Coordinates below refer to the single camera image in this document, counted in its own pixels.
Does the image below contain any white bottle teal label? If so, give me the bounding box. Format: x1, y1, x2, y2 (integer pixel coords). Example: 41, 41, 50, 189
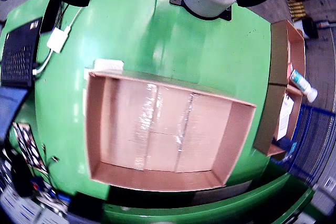
289, 68, 319, 103

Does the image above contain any open brown cardboard box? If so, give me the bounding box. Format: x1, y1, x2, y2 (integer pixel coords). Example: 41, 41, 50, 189
268, 19, 307, 96
253, 82, 303, 161

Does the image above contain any large flat cardboard tray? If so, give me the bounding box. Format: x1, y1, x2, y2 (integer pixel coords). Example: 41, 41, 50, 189
85, 70, 257, 192

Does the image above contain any black box device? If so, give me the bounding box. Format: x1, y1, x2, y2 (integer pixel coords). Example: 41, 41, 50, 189
67, 191, 103, 224

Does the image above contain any yellow black striped barrier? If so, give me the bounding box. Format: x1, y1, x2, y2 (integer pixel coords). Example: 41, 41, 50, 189
287, 0, 307, 22

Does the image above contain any black laptop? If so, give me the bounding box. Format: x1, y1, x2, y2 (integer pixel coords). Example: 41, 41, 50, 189
0, 18, 45, 141

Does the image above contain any orange red carton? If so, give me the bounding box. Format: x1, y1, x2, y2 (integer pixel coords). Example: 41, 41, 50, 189
286, 61, 295, 81

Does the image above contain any large white carton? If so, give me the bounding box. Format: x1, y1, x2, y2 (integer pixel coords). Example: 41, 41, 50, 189
275, 94, 296, 141

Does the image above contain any black white printed sheet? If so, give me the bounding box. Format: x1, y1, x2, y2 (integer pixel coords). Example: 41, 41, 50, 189
12, 122, 50, 175

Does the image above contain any black rounded device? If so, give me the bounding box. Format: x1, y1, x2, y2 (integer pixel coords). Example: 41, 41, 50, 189
11, 155, 34, 199

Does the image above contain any green metal cabinet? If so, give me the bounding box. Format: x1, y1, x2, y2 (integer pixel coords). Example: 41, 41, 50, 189
101, 170, 316, 224

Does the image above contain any white charger cable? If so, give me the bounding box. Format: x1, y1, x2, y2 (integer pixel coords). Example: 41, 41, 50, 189
32, 0, 117, 76

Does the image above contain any blue wire mesh container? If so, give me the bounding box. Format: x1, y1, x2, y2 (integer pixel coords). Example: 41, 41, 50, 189
272, 102, 336, 188

